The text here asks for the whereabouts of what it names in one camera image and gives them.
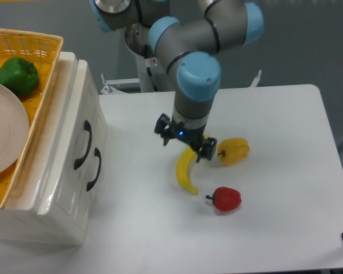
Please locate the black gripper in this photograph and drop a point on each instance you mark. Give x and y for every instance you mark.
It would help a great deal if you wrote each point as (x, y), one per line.
(169, 129)

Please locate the white top drawer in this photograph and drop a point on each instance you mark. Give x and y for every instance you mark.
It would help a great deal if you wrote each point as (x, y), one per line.
(84, 128)

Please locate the white drawer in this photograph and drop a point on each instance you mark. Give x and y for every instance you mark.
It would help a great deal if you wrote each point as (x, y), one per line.
(77, 195)
(84, 128)

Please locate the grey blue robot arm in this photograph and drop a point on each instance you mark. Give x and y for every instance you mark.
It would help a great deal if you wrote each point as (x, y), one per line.
(187, 53)

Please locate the white bottom drawer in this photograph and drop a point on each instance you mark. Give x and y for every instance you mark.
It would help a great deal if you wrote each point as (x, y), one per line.
(77, 195)

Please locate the white drawer cabinet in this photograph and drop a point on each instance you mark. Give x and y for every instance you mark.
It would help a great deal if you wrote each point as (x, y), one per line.
(19, 220)

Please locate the yellow banana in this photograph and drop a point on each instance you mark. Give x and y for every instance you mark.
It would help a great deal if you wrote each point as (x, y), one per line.
(183, 166)

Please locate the yellow bell pepper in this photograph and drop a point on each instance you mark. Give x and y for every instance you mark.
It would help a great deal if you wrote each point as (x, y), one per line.
(232, 150)

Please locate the red bell pepper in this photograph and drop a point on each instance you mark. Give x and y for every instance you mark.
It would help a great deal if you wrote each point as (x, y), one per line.
(225, 199)

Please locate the yellow woven basket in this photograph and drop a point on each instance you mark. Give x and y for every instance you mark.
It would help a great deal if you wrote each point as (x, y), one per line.
(43, 50)

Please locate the green bell pepper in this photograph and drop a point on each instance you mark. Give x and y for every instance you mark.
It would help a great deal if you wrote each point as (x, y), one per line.
(19, 76)

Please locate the beige plate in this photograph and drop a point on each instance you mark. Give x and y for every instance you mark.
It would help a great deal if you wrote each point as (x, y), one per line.
(14, 128)

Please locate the white table frame bracket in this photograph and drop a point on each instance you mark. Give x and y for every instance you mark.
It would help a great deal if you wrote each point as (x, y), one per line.
(256, 80)

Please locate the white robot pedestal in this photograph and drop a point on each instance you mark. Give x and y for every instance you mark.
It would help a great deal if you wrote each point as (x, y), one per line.
(152, 77)

